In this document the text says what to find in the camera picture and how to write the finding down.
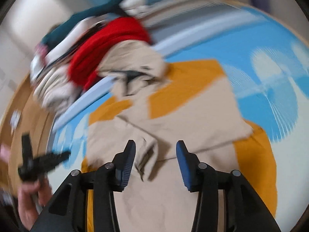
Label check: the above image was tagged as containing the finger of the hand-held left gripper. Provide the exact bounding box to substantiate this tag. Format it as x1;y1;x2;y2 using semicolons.
21;134;33;167
33;150;71;172

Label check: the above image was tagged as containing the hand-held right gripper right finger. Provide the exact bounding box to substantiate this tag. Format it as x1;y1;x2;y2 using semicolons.
176;140;282;232

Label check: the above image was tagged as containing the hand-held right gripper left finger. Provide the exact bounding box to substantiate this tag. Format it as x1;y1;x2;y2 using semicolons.
30;140;137;232

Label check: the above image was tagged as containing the beige and orange garment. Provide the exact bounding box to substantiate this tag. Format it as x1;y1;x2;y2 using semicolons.
81;40;278;232

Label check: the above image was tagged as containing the person's left hand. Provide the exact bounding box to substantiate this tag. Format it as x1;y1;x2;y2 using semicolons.
18;179;53;231

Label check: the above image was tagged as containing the white striped cloth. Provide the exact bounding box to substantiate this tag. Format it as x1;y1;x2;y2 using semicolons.
31;64;81;114

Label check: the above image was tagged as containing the white and black cloth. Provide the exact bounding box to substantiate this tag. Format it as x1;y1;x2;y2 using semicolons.
30;16;103;74

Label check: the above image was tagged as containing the red cloth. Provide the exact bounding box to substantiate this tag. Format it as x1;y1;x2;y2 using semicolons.
68;17;153;91

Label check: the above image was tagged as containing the blue and white bedsheet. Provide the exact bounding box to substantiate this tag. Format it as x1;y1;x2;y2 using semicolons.
48;0;309;174

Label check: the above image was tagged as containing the teal cloth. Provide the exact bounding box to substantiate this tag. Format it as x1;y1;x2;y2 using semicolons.
40;0;127;52

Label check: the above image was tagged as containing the white bundled cloth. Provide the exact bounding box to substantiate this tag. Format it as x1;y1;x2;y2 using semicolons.
119;0;148;18

